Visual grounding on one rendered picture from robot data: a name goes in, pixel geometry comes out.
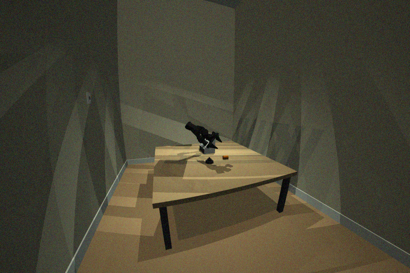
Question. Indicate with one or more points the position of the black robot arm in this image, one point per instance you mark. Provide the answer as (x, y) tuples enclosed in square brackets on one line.
[(197, 130)]

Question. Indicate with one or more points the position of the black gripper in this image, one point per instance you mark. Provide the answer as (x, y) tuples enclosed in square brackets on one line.
[(210, 145)]

